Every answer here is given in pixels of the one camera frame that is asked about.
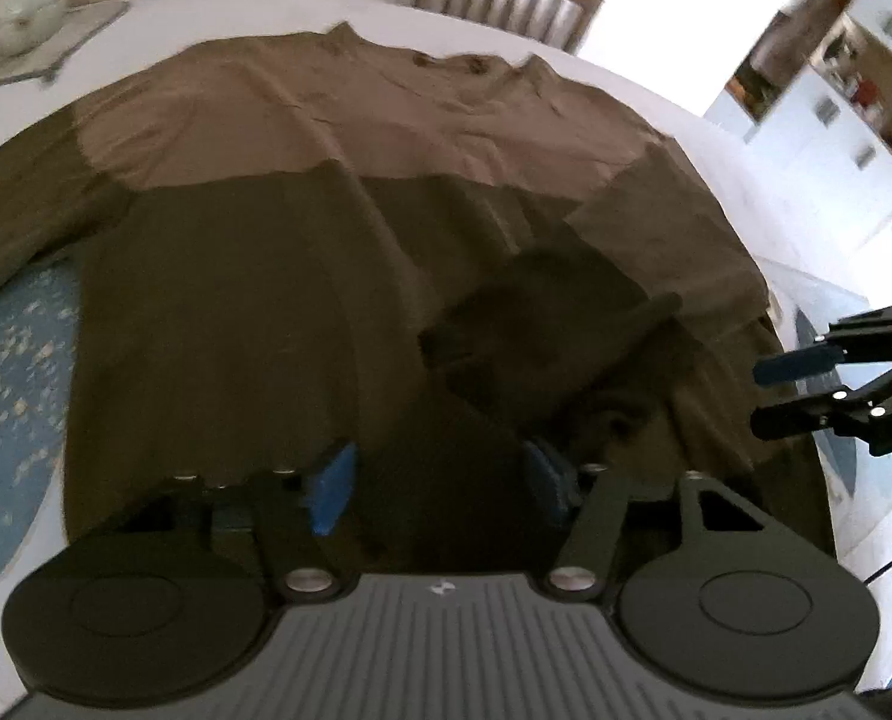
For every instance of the patterned white blue table mat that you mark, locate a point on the patterned white blue table mat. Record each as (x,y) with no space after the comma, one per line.
(38,320)

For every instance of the grey ceramic teapot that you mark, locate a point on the grey ceramic teapot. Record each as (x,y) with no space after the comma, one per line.
(26,7)

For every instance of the brown two-tone sweater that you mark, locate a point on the brown two-tone sweater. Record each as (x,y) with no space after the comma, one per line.
(289,244)

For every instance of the grey woven placemat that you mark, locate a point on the grey woven placemat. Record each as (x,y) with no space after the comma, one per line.
(27,53)

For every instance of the white drawer cabinet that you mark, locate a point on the white drawer cabinet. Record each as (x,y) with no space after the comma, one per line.
(831,177)

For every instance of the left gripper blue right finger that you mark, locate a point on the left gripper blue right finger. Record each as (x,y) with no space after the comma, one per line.
(561,477)

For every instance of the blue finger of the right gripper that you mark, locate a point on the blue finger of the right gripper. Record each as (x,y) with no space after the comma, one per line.
(797,365)
(791,418)

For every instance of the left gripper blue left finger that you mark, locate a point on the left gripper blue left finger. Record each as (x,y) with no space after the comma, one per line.
(329,486)

